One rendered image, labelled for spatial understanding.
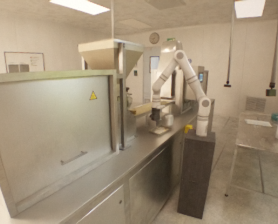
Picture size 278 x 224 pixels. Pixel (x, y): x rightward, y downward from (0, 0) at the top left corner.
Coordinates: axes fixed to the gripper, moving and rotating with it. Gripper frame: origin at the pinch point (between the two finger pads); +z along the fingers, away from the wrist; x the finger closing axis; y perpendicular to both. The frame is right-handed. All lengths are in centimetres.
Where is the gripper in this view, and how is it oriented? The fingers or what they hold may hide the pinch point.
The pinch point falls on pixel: (157, 127)
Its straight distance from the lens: 147.8
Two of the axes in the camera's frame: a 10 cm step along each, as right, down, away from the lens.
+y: -6.0, -2.0, 7.7
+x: -8.0, 1.5, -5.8
